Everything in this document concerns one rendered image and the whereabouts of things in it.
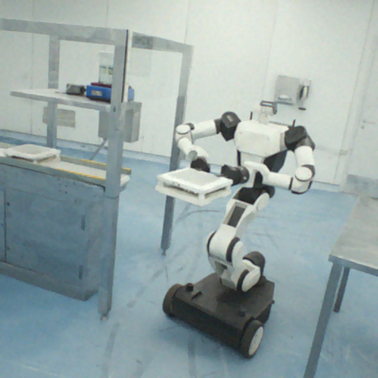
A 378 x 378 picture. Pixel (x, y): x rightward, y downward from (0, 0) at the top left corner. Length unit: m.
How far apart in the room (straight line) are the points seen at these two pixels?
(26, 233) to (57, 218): 0.27
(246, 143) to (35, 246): 1.45
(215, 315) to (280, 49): 4.21
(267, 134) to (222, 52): 3.78
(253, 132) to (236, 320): 1.02
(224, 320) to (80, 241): 0.95
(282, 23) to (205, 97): 1.41
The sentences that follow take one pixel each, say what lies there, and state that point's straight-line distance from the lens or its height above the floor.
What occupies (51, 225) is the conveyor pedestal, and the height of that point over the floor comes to 0.46.
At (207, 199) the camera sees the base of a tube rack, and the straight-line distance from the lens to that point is 1.69.
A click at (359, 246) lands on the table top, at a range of 1.92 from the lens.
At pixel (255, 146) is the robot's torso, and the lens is 2.23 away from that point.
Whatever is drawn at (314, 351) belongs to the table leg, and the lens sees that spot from 2.01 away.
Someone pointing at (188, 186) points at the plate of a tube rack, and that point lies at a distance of 1.68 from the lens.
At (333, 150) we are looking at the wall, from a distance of 6.00.
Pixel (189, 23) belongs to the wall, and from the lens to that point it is 6.00.
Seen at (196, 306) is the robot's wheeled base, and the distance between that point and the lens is 2.42.
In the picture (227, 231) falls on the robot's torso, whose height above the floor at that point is 0.65.
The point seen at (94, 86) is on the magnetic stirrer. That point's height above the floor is 1.32.
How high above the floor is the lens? 1.50
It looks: 16 degrees down
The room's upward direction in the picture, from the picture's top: 7 degrees clockwise
